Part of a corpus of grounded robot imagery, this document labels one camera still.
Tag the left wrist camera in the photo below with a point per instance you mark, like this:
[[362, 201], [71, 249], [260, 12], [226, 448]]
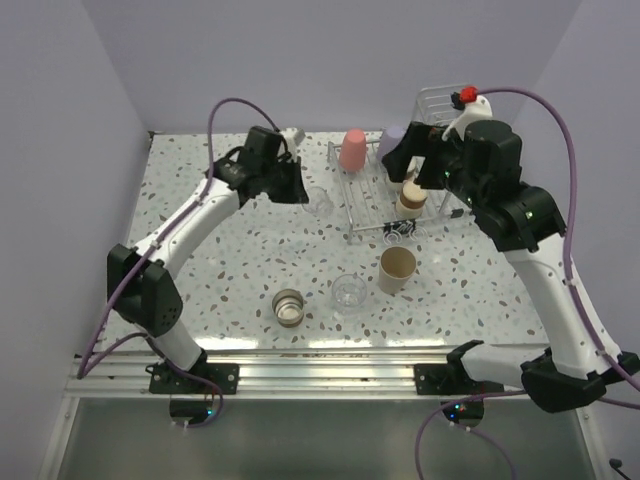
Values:
[[293, 137]]

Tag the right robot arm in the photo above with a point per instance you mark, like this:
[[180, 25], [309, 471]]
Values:
[[482, 169]]

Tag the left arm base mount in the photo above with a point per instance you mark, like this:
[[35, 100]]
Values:
[[196, 398]]

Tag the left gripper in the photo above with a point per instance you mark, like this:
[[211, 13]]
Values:
[[295, 192]]

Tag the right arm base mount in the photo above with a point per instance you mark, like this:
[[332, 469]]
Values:
[[440, 380]]

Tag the large clear glass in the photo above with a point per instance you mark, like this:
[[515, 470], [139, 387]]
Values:
[[349, 293]]

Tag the white wire dish rack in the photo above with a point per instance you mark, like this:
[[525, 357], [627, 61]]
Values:
[[370, 198]]

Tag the steel cup with cork band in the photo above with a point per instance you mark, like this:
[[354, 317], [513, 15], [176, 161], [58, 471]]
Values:
[[410, 175]]

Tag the lavender plastic cup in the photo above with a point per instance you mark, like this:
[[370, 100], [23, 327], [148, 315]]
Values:
[[390, 138]]

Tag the small clear glass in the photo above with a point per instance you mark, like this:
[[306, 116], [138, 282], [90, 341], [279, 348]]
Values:
[[319, 203]]

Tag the pink plastic cup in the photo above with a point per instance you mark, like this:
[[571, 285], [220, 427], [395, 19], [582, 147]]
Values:
[[352, 156]]

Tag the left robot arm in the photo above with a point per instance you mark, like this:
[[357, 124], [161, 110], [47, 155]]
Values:
[[141, 279]]

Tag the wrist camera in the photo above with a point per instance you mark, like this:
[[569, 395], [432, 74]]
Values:
[[473, 106], [293, 137]]

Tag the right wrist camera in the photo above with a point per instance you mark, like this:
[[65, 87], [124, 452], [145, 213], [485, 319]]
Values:
[[473, 106]]

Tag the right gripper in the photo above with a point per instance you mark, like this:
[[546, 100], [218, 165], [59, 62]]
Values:
[[422, 140]]

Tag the beige plastic cup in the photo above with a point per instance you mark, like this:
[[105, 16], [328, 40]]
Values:
[[397, 265]]

